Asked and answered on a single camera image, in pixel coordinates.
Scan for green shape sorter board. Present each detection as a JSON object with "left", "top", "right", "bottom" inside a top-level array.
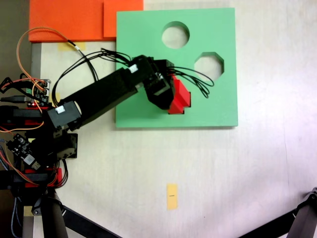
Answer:
[{"left": 114, "top": 7, "right": 239, "bottom": 130}]

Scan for small circuit board with wires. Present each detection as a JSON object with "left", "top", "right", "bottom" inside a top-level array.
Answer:
[{"left": 24, "top": 78, "right": 53, "bottom": 108}]

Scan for small thick orange foam block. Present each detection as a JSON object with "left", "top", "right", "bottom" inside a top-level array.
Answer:
[{"left": 103, "top": 0, "right": 144, "bottom": 38}]

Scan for black notched tripod stand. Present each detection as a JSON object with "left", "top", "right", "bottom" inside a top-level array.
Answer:
[{"left": 237, "top": 186, "right": 317, "bottom": 238}]

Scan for motor driver board with plug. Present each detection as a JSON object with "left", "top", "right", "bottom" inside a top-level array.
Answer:
[{"left": 5, "top": 133, "right": 42, "bottom": 171}]

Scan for yellow tape marker with line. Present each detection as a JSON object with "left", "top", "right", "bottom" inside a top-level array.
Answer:
[{"left": 166, "top": 183, "right": 179, "bottom": 211}]

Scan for small yellow tape patch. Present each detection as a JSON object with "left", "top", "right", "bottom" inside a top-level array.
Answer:
[{"left": 49, "top": 92, "right": 62, "bottom": 104}]

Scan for large flat orange foam sheet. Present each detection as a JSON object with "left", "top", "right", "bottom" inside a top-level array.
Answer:
[{"left": 28, "top": 0, "right": 117, "bottom": 42}]

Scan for thin orange wire pair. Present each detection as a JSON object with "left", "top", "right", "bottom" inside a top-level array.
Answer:
[{"left": 16, "top": 26, "right": 73, "bottom": 83}]

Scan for black usb plug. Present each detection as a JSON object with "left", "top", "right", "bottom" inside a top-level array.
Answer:
[{"left": 0, "top": 95, "right": 27, "bottom": 104}]

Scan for black gripper wire loops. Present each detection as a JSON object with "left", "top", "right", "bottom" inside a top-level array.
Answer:
[{"left": 170, "top": 65, "right": 215, "bottom": 99}]

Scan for blue white braided cable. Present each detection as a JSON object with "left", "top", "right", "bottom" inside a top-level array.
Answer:
[{"left": 10, "top": 197, "right": 22, "bottom": 238}]

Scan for wide yellow tape strip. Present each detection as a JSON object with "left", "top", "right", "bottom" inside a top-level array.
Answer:
[{"left": 57, "top": 42, "right": 86, "bottom": 52}]

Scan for black and red table clamp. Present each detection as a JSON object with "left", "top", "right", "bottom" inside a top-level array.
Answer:
[
  {"left": 0, "top": 105, "right": 54, "bottom": 126},
  {"left": 0, "top": 167, "right": 63, "bottom": 190}
]

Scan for black wire bundle white tag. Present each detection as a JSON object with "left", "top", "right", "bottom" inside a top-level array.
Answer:
[{"left": 66, "top": 39, "right": 99, "bottom": 83}]

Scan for black tripod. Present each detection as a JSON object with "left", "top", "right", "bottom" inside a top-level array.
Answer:
[{"left": 13, "top": 187, "right": 123, "bottom": 238}]

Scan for black servo wire bundle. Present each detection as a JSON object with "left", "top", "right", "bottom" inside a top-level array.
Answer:
[{"left": 52, "top": 48, "right": 133, "bottom": 105}]

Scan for red cross columnar block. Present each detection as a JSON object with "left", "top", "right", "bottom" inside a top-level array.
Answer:
[{"left": 167, "top": 75, "right": 192, "bottom": 117}]

